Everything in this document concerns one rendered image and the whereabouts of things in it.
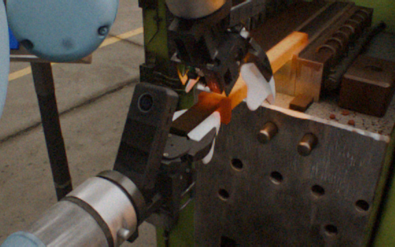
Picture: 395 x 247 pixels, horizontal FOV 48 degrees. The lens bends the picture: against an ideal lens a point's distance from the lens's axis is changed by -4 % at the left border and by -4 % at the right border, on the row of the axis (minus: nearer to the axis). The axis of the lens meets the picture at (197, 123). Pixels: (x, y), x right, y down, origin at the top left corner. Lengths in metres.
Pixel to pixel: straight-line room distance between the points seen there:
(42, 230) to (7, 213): 1.69
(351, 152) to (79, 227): 0.53
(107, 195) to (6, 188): 1.82
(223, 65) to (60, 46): 0.27
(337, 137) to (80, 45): 0.57
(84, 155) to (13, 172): 0.36
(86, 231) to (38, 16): 0.20
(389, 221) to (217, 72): 0.70
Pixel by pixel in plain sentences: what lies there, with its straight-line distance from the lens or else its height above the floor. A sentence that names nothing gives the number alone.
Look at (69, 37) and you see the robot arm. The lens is 0.33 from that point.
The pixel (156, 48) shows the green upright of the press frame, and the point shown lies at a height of 0.88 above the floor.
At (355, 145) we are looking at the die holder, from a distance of 0.82.
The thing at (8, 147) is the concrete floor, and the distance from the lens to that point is 2.57.
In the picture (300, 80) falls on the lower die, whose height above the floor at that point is 0.95.
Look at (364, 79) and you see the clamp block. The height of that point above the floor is 0.98.
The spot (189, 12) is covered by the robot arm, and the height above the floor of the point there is 1.16.
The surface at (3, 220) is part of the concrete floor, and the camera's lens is 2.09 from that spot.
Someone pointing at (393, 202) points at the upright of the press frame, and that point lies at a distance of 1.11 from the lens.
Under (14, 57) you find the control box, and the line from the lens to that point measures 1.00.
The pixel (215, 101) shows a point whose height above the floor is 1.02.
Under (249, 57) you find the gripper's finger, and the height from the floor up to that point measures 1.08.
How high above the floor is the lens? 1.31
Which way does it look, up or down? 31 degrees down
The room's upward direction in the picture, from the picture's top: straight up
